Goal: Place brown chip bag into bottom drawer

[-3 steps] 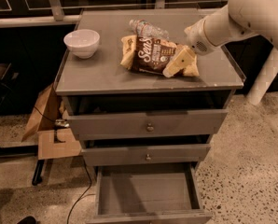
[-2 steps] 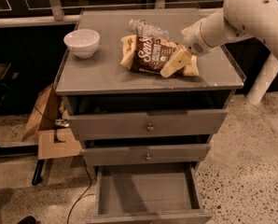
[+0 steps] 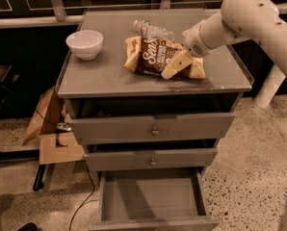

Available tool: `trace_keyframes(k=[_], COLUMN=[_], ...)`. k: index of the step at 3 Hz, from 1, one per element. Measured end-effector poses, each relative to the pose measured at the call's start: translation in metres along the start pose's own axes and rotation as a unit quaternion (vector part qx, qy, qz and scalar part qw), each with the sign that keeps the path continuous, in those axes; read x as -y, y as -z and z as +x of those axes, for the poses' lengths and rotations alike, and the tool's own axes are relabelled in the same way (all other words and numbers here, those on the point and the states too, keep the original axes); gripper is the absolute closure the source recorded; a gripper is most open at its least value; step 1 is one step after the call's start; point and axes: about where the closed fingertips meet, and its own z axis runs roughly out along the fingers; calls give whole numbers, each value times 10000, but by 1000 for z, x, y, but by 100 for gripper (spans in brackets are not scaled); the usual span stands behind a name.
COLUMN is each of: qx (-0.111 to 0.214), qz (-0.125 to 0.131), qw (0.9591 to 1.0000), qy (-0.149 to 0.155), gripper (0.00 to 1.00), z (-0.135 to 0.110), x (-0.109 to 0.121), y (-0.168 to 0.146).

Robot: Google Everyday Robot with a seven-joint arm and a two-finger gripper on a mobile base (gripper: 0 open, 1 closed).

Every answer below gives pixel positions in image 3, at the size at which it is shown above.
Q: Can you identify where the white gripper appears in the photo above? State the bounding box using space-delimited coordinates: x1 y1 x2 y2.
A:
161 20 214 79

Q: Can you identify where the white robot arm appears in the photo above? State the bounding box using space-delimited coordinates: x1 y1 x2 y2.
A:
196 0 287 231

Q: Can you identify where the grey top drawer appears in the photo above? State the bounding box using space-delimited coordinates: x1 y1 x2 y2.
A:
65 95 234 144

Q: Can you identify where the grey drawer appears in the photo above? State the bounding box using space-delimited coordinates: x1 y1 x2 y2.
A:
65 95 234 144
85 140 218 171
91 167 218 231

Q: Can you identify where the grey drawer cabinet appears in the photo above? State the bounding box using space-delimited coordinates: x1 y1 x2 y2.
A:
55 9 255 177

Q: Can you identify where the grey middle drawer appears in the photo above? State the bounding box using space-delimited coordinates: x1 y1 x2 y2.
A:
85 140 218 171

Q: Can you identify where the grey bottom drawer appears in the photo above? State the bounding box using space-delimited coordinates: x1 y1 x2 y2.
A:
91 167 218 231

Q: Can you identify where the clear plastic water bottle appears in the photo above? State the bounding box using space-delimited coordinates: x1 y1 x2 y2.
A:
133 20 174 40

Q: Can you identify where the white diagonal pole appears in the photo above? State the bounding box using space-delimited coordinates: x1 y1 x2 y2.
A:
254 64 285 109

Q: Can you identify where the white ceramic bowl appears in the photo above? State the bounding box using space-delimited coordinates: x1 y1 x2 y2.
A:
65 30 104 61

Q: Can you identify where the metal window railing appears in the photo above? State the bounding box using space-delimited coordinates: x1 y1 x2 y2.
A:
0 0 287 30

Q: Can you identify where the brown cardboard box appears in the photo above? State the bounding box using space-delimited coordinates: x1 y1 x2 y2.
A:
22 87 84 165

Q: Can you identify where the black stand leg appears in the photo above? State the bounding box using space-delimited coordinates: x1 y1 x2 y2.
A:
33 165 46 192

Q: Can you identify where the black floor cable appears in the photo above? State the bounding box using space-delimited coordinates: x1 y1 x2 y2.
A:
67 168 97 231

